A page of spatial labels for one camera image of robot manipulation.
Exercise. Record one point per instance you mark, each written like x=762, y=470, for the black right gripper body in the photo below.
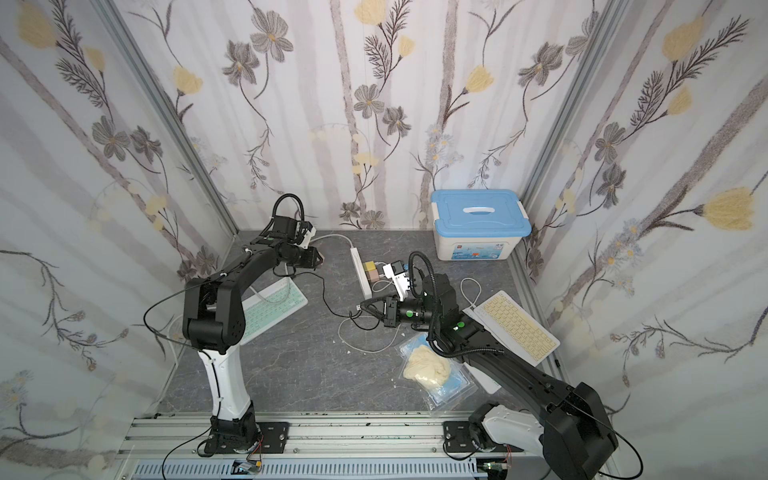
x=390, y=309

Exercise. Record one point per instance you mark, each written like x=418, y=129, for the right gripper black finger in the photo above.
x=378, y=302
x=369, y=315

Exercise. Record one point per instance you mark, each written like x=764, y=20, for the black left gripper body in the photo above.
x=309, y=258

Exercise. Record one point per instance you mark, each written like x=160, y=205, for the white power strip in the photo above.
x=361, y=273

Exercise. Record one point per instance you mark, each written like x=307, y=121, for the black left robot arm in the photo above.
x=214, y=321

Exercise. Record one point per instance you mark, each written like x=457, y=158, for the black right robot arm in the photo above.
x=568, y=426

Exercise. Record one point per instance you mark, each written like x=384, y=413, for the green keyboard left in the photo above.
x=266, y=308

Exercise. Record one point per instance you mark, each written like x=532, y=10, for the green keyboard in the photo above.
x=266, y=308
x=485, y=381

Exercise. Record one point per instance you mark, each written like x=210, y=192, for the green keyboard right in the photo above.
x=485, y=381

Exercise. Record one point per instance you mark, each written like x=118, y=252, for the bag of gloves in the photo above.
x=443, y=383

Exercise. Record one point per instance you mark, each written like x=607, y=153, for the blue lid storage box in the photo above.
x=474, y=225

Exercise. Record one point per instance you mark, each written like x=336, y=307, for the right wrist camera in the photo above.
x=398, y=274

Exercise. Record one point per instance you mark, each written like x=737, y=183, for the yellow wireless keyboard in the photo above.
x=514, y=328

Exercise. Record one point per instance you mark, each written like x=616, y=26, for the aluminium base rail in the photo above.
x=323, y=435

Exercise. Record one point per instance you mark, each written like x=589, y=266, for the white ribbed cable duct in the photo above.
x=371, y=468

